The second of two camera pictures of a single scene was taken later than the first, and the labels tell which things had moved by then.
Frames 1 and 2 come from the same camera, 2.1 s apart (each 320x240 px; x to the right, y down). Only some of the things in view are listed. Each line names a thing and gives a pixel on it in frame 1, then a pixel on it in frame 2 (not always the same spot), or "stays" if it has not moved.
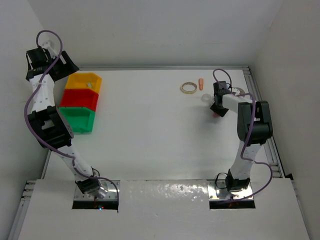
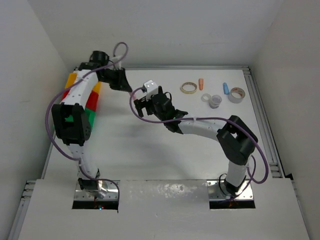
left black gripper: [68, 68] -> [120, 83]
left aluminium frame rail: [22, 210] stays
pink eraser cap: [214, 115] -> [134, 96]
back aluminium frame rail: [162, 68] stays
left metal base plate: [111, 194] stays
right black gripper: [221, 112] -> [141, 104]
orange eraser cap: [201, 83] stays
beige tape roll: [188, 92] stays
